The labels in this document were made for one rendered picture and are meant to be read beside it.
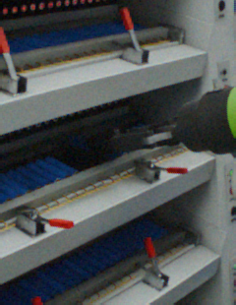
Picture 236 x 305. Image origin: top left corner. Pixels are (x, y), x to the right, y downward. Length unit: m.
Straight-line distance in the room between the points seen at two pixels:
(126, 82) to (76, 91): 0.11
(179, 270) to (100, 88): 0.41
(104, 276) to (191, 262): 0.20
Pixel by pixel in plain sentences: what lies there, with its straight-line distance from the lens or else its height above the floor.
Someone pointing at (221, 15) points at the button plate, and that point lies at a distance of 1.28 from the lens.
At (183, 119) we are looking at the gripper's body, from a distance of 0.98.
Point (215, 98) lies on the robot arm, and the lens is 0.95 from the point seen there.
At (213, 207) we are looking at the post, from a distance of 1.31.
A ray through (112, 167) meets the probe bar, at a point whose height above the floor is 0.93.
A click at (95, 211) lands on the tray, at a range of 1.03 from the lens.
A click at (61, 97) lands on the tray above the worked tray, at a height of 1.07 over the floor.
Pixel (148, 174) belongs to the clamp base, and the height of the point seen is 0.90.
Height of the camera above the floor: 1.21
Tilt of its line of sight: 16 degrees down
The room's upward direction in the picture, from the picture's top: 7 degrees counter-clockwise
